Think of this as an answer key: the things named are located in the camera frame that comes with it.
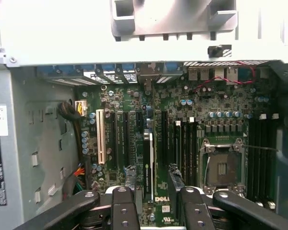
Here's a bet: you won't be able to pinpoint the grey parts rack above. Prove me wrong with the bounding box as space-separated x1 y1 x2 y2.
109 0 239 42

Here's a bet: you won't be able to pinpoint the CPU socket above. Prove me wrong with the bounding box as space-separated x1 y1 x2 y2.
198 136 248 194

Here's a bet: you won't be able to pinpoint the green motherboard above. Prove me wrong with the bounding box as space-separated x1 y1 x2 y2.
73 69 280 227

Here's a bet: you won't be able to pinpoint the white power connector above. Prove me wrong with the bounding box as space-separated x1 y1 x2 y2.
74 100 88 117

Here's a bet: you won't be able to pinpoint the coloured power wires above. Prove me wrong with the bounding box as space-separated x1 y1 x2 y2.
72 167 86 190

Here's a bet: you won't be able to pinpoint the empty RAM slot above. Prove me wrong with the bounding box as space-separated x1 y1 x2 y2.
257 114 267 208
182 121 189 185
188 116 195 185
268 114 279 213
248 117 256 202

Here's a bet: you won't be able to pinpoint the locking lever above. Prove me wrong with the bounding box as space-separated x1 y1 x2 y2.
241 143 279 152

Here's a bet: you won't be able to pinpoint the white expansion slot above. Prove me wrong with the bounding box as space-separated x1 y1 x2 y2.
95 109 106 165

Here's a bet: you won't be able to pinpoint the red and black twisted wire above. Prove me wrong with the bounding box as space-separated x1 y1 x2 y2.
193 61 257 93

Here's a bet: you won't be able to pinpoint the grey power supply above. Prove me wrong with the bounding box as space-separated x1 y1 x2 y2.
0 67 26 230

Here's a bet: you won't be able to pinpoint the black sleeved cable bundle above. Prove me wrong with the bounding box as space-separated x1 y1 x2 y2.
58 101 87 192

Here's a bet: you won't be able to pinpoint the long black expansion slot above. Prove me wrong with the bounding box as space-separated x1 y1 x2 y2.
161 110 169 168
111 111 120 167
121 111 131 167

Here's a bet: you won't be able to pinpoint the short black expansion slot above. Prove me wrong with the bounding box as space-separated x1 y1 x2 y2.
135 111 144 129

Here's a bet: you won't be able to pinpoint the open black PC case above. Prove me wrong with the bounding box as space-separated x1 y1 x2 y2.
0 0 288 230

